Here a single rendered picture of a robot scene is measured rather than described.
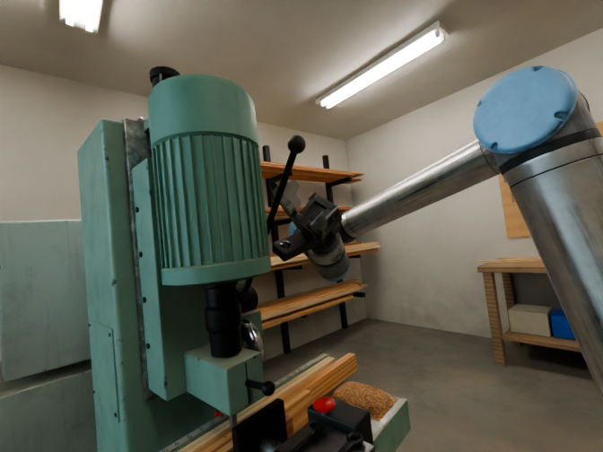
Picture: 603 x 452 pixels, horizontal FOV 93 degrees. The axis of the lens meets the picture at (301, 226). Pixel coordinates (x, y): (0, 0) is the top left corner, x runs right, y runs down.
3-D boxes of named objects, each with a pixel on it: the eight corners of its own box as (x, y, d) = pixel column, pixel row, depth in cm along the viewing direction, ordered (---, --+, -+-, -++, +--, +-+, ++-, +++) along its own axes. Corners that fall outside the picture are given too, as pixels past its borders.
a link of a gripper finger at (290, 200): (281, 165, 62) (307, 197, 65) (261, 183, 61) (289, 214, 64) (285, 163, 59) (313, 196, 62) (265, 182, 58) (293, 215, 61)
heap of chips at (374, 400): (379, 421, 52) (377, 405, 52) (325, 401, 61) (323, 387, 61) (398, 399, 59) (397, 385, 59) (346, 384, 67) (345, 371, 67)
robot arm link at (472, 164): (580, 84, 52) (336, 217, 103) (567, 66, 44) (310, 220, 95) (612, 139, 50) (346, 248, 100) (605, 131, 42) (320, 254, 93)
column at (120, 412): (126, 516, 50) (97, 115, 53) (94, 461, 65) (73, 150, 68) (235, 439, 66) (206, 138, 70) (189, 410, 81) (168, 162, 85)
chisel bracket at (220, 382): (231, 429, 41) (225, 369, 42) (186, 400, 51) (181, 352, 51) (269, 404, 47) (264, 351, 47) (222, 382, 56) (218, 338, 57)
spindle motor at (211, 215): (196, 291, 36) (175, 54, 38) (144, 287, 48) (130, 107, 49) (292, 270, 49) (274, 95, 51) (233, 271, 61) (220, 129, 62)
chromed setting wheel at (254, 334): (258, 383, 60) (253, 323, 60) (225, 369, 68) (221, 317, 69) (269, 377, 62) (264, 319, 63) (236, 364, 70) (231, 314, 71)
